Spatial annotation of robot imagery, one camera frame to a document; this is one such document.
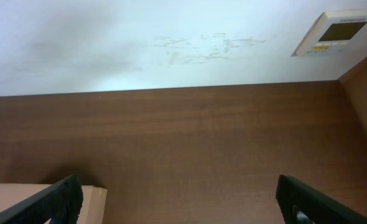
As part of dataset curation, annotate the white wall thermostat panel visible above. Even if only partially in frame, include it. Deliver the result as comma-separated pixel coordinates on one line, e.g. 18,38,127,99
292,9,367,57

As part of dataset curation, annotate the cardboard box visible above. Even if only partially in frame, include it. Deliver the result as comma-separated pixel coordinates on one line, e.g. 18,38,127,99
0,184,107,224

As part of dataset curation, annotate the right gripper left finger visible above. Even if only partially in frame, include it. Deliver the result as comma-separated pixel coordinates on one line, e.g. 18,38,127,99
0,175,83,224

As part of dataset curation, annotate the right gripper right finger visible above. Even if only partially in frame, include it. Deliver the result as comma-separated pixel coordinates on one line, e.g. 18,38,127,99
276,175,367,224

